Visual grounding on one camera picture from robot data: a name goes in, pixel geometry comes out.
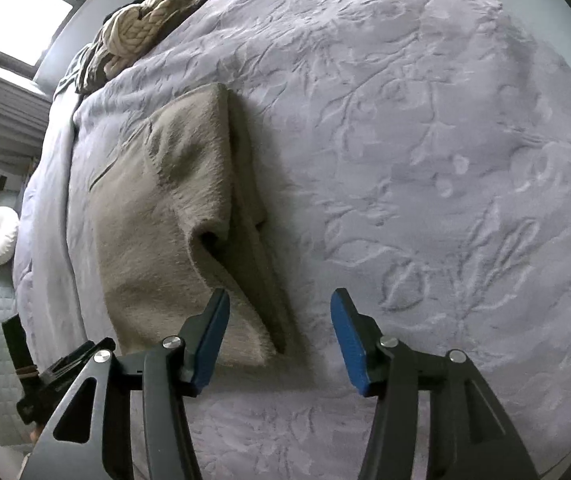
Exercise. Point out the grey embossed bed blanket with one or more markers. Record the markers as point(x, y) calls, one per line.
point(415, 160)

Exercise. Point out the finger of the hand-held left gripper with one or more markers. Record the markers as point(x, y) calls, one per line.
point(73, 360)

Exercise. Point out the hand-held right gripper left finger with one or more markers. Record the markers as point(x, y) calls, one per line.
point(213, 340)

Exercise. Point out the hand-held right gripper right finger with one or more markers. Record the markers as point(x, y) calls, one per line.
point(348, 345)

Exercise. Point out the grey-brown cloth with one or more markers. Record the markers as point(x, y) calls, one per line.
point(85, 67)

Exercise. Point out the beige knitted blanket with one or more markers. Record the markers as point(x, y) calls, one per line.
point(135, 30)

